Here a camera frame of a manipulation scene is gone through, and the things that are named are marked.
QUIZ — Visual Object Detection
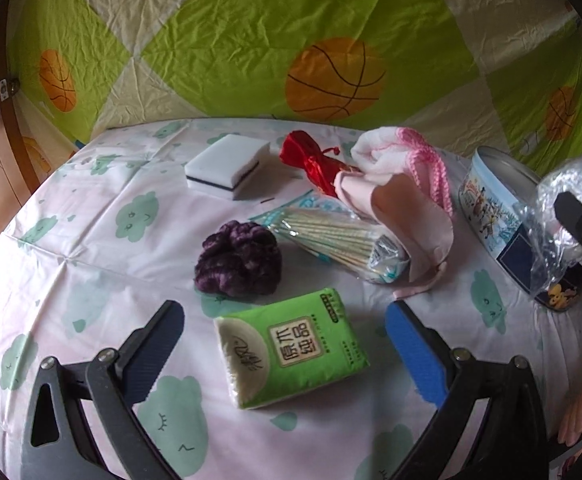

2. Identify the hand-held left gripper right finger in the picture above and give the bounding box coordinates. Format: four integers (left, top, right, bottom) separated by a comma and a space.
386, 300, 562, 480

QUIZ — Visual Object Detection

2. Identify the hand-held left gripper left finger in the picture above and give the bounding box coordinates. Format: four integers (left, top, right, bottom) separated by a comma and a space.
21, 300, 187, 480

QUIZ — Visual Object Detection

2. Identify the red gold embroidered drawstring pouch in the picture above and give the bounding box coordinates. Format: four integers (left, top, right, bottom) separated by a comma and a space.
278, 131, 364, 193

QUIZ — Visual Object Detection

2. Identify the clear plastic bag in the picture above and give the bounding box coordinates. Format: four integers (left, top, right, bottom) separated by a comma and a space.
518, 157, 582, 296

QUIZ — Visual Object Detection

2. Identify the dark blue printed box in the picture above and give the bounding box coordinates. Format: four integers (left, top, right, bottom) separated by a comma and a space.
496, 235, 582, 313

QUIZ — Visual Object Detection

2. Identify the round printed tin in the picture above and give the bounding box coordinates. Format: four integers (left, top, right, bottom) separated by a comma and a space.
458, 146, 542, 263

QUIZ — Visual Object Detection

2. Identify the cloud printed tablecloth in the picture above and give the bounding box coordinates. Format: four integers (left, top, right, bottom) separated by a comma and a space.
0, 117, 582, 480

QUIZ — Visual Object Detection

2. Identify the green tissue pack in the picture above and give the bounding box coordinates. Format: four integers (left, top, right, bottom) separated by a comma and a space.
213, 287, 372, 412

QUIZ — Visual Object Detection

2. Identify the pink cloth bag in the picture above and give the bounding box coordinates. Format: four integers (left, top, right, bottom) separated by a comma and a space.
333, 170, 456, 302

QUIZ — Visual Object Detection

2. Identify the purple velvet scrunchie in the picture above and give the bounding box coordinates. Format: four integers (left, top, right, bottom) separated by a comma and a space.
194, 220, 283, 302

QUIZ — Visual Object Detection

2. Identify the pack of cotton swabs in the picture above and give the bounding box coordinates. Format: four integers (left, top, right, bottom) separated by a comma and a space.
250, 195, 413, 286

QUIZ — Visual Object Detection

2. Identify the white towel with pink trim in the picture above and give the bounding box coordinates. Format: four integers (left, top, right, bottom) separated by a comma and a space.
350, 126, 454, 217

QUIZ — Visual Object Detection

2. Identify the white sponge with dark stripe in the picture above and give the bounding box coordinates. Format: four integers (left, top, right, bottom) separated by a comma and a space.
185, 134, 271, 202

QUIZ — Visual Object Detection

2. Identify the green basketball printed blanket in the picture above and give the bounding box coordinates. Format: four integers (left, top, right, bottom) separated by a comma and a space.
8, 0, 582, 181

